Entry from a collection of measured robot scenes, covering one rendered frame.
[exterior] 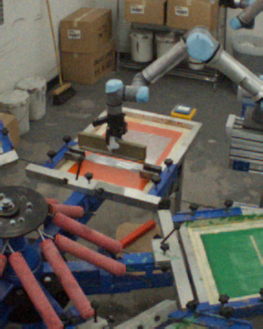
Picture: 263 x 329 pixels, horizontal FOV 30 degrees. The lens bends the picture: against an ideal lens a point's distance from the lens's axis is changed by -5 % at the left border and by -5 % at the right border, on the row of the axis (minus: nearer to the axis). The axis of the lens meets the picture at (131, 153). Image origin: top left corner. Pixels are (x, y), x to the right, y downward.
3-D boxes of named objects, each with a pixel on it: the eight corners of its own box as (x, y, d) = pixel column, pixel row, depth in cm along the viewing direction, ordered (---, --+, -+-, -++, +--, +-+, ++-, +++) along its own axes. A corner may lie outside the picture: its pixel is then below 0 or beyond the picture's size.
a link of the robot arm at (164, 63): (202, 15, 221) (127, 75, 243) (201, 21, 211) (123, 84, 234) (218, 33, 224) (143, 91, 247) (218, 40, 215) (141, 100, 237)
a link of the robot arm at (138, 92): (150, 80, 231) (126, 79, 233) (147, 90, 222) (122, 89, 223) (150, 96, 235) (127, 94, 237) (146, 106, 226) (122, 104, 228)
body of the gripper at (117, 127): (120, 140, 236) (120, 117, 230) (104, 136, 239) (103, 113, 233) (128, 132, 242) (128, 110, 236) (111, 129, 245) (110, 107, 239)
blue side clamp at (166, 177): (167, 172, 255) (168, 160, 251) (176, 175, 253) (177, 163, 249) (145, 206, 231) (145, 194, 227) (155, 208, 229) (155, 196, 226)
